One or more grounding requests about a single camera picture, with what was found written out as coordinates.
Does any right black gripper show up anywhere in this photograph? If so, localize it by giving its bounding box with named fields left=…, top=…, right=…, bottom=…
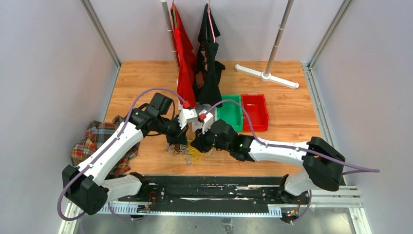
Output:
left=191, top=123, right=231, bottom=153

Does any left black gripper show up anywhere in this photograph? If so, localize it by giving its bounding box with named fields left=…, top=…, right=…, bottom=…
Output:
left=156, top=114, right=189, bottom=146

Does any blue cable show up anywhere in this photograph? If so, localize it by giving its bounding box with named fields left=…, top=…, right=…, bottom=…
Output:
left=166, top=144, right=197, bottom=166

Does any yellow cable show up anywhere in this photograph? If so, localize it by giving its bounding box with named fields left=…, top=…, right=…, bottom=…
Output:
left=187, top=146, right=207, bottom=163

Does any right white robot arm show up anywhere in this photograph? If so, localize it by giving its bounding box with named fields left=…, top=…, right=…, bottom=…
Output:
left=191, top=120, right=345, bottom=203

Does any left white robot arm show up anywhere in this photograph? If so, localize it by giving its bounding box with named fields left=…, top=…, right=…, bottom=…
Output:
left=57, top=93, right=199, bottom=221

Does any white plastic bin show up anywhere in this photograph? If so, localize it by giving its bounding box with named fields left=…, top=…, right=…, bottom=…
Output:
left=191, top=103, right=218, bottom=132

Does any green plastic bin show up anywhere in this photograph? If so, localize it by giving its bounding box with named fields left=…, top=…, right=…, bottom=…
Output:
left=217, top=102, right=244, bottom=132

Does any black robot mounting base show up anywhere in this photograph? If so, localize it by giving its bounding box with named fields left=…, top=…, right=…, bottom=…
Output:
left=119, top=175, right=308, bottom=214

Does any red plastic bin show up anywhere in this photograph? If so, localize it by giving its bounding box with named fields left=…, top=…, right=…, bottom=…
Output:
left=241, top=94, right=269, bottom=131

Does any black hanging garment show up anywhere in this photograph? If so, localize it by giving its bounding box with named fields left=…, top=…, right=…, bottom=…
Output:
left=193, top=4, right=225, bottom=106

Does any red hanging shirt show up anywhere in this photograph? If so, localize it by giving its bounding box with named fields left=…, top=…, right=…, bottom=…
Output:
left=170, top=3, right=197, bottom=107

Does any plaid flannel shirt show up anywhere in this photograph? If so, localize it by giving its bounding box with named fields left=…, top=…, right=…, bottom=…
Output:
left=71, top=116, right=140, bottom=177

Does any white rack base foot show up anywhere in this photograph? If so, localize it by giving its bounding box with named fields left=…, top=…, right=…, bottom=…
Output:
left=234, top=64, right=300, bottom=89

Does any left metal rack pole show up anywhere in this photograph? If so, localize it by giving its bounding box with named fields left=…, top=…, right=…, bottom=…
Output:
left=160, top=0, right=179, bottom=68

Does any metal rack pole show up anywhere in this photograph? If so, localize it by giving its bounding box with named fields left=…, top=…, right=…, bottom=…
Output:
left=264, top=0, right=294, bottom=77
left=160, top=0, right=179, bottom=68

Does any green clothes hanger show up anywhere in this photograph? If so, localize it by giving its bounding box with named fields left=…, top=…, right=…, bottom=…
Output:
left=171, top=7, right=178, bottom=29

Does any pink clothes hanger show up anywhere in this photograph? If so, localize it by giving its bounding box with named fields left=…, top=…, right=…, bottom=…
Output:
left=207, top=0, right=216, bottom=43

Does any right metal rack pole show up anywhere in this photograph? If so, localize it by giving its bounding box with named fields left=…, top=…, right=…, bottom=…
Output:
left=264, top=0, right=294, bottom=77

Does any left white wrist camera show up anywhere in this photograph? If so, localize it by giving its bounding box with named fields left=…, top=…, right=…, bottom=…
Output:
left=178, top=108, right=198, bottom=130

